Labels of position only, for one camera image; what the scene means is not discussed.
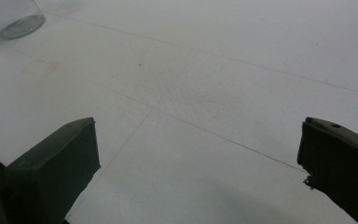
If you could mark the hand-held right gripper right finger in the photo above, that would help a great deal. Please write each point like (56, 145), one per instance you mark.
(341, 161)

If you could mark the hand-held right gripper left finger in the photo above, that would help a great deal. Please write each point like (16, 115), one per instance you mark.
(59, 168)

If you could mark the clear glass jar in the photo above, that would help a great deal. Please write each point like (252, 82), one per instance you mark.
(11, 18)

